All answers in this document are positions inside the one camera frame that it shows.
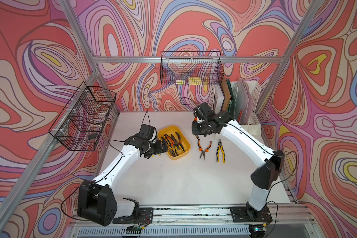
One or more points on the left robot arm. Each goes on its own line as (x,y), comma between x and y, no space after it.
(97,200)

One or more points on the orange long nose pliers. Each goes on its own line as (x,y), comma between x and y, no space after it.
(203,150)

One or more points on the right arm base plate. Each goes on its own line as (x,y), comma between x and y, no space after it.
(246,214)

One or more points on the pink folder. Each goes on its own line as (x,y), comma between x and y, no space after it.
(248,104)

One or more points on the white desk organizer file rack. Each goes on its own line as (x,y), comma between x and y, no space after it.
(237,104)

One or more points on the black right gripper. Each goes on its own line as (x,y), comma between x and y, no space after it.
(195,131)

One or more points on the yellow plastic storage box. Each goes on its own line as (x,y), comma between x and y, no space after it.
(170,132)

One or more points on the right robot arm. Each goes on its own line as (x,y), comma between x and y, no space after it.
(268,161)

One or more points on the yellow black combination pliers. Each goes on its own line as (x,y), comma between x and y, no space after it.
(220,153)

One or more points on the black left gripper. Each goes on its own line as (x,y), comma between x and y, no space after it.
(157,148)

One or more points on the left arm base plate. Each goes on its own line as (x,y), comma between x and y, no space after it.
(141,216)

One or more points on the black wire basket left wall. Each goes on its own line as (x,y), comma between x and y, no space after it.
(80,124)

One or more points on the black wire basket back wall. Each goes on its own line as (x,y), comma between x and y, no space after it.
(177,65)

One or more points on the yellow sticky notes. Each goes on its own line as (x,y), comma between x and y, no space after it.
(191,80)

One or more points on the orange black pliers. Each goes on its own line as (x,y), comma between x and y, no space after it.
(171,148)

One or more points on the black wire basket wall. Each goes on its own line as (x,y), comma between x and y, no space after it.
(177,65)
(80,124)

